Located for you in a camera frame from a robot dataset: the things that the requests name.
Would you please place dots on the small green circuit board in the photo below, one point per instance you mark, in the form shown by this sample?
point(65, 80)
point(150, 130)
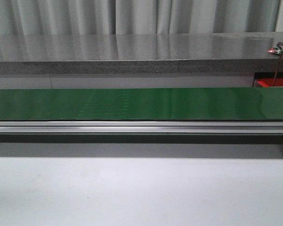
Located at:
point(278, 50)

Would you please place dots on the grey stone counter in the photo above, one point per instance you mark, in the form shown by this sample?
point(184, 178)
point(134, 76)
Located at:
point(140, 53)

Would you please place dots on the aluminium conveyor frame rail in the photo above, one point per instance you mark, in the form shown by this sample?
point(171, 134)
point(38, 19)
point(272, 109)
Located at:
point(192, 127)

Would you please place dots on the red plastic bin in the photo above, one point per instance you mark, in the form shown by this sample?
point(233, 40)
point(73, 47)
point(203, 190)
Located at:
point(268, 82)

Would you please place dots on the grey curtain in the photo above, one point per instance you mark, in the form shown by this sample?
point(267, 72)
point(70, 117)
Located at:
point(27, 17)

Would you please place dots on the green conveyor belt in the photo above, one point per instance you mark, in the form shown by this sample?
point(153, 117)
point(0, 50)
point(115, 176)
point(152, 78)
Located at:
point(141, 104)

